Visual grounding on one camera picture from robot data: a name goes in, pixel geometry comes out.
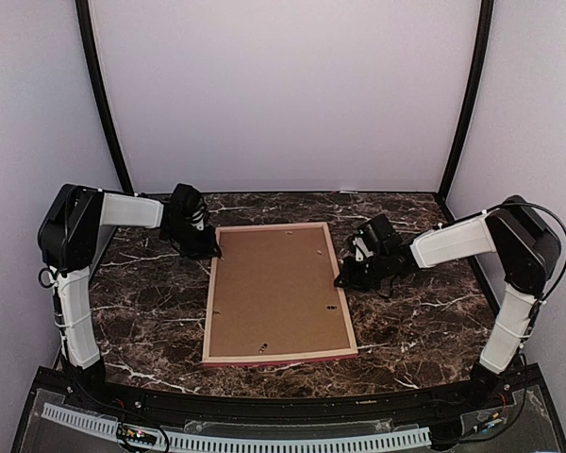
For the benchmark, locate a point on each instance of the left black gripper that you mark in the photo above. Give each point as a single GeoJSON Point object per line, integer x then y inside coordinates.
{"type": "Point", "coordinates": [208, 252]}

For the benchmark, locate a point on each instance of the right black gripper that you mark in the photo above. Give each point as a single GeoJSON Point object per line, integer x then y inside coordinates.
{"type": "Point", "coordinates": [350, 280]}

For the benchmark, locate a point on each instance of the brown cardboard backing board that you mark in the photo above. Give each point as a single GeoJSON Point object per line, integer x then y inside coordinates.
{"type": "Point", "coordinates": [273, 292]}

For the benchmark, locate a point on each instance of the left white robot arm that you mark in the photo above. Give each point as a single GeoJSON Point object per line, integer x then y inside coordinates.
{"type": "Point", "coordinates": [68, 238]}

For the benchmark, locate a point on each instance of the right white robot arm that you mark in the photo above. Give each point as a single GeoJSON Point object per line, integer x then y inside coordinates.
{"type": "Point", "coordinates": [515, 230]}

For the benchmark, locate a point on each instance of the right small circuit board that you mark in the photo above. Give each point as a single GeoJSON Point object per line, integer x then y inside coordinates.
{"type": "Point", "coordinates": [488, 423]}

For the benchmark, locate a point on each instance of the small circuit board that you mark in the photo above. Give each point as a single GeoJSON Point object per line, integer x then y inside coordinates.
{"type": "Point", "coordinates": [131, 434]}
{"type": "Point", "coordinates": [488, 423]}

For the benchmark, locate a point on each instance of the left small circuit board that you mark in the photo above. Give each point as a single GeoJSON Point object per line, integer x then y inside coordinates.
{"type": "Point", "coordinates": [131, 434]}

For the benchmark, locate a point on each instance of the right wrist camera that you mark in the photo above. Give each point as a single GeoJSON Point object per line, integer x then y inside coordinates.
{"type": "Point", "coordinates": [375, 237]}

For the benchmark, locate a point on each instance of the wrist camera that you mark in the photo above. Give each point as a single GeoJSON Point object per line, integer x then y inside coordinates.
{"type": "Point", "coordinates": [375, 237]}
{"type": "Point", "coordinates": [187, 208]}

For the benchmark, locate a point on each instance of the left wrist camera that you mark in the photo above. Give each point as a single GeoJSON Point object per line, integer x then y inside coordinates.
{"type": "Point", "coordinates": [187, 208]}

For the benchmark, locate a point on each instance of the black front rail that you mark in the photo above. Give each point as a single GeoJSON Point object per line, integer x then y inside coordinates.
{"type": "Point", "coordinates": [438, 405]}

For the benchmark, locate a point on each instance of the left black enclosure post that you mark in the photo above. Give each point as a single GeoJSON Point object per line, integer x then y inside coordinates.
{"type": "Point", "coordinates": [84, 18]}

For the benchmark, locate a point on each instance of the black enclosure post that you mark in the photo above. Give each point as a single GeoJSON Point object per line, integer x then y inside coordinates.
{"type": "Point", "coordinates": [481, 42]}
{"type": "Point", "coordinates": [84, 18]}

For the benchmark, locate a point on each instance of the right black enclosure post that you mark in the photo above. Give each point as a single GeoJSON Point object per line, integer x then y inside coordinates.
{"type": "Point", "coordinates": [481, 42]}

